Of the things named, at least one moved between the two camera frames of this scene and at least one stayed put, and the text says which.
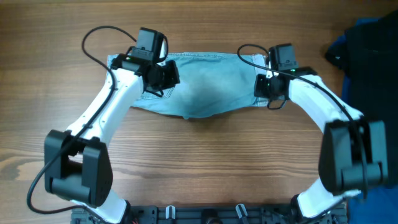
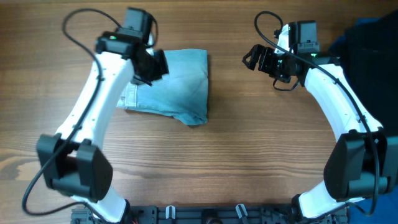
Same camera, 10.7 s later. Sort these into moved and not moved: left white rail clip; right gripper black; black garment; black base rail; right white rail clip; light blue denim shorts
Moved: light blue denim shorts; right gripper black
Not moved: left white rail clip; right white rail clip; black base rail; black garment
